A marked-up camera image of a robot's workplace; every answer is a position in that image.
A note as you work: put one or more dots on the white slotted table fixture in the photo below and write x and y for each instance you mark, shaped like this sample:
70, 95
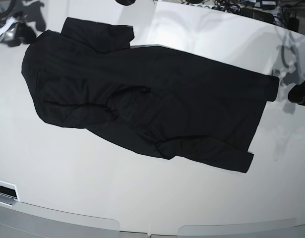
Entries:
8, 194

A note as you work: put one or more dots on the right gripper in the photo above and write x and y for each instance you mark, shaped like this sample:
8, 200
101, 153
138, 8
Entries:
13, 32

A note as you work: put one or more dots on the black t-shirt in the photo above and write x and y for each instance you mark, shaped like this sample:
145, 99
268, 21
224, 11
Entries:
152, 100

